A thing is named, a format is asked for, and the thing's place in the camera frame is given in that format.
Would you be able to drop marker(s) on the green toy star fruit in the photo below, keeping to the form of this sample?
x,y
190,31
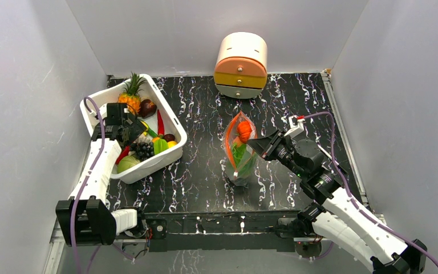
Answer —
x,y
159,145

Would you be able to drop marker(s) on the dark brown toy mangosteen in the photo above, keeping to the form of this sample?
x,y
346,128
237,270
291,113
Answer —
x,y
147,108

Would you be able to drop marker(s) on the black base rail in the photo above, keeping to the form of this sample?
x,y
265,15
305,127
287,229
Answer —
x,y
236,230

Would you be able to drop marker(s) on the small yellow toy fruit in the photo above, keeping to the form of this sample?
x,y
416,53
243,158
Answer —
x,y
171,144

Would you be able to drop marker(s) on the toy pineapple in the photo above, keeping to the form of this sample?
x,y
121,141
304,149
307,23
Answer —
x,y
130,94

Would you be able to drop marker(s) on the green toy lettuce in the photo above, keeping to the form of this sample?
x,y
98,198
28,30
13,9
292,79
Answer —
x,y
243,162

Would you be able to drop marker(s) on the green toy cabbage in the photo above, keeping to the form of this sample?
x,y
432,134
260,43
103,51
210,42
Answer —
x,y
126,163

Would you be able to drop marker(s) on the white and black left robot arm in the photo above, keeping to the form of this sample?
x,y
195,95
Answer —
x,y
83,217

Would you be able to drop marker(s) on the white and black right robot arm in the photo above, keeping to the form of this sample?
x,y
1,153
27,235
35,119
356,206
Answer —
x,y
333,213

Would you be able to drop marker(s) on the clear zip bag orange zipper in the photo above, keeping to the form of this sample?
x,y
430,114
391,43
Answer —
x,y
230,136

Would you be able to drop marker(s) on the dark red toy plum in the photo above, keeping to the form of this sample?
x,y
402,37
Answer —
x,y
169,137

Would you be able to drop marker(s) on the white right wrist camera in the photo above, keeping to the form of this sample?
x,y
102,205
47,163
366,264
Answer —
x,y
296,124

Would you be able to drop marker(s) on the white plastic food bin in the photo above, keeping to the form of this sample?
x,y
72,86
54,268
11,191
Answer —
x,y
171,124

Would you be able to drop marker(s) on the round pastel drawer cabinet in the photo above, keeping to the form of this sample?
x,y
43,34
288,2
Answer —
x,y
241,68

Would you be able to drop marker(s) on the red toy chili pepper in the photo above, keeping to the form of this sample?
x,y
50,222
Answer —
x,y
124,153

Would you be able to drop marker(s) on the black toy grape bunch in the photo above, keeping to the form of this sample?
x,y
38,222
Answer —
x,y
142,150

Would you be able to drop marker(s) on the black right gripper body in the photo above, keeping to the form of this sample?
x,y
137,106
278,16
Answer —
x,y
274,144

